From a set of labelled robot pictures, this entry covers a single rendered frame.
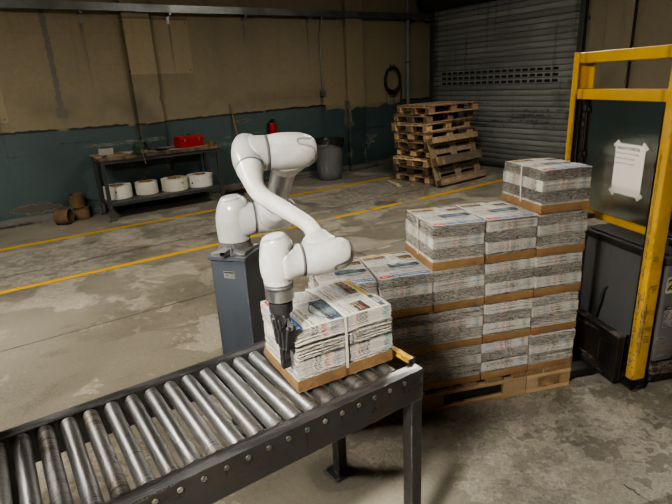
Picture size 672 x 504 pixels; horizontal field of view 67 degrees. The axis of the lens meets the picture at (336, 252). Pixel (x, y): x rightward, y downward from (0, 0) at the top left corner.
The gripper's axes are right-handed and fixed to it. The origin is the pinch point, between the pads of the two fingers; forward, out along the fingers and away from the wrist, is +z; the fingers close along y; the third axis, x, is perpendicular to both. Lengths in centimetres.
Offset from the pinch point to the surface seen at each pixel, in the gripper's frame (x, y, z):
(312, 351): -7.9, -3.8, -1.0
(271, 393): 4.7, 3.3, 13.3
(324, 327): -12.5, -4.6, -8.4
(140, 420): 43.6, 16.3, 13.2
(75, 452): 63, 13, 13
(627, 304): -228, 2, 50
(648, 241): -206, -14, 3
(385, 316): -36.4, -6.6, -5.5
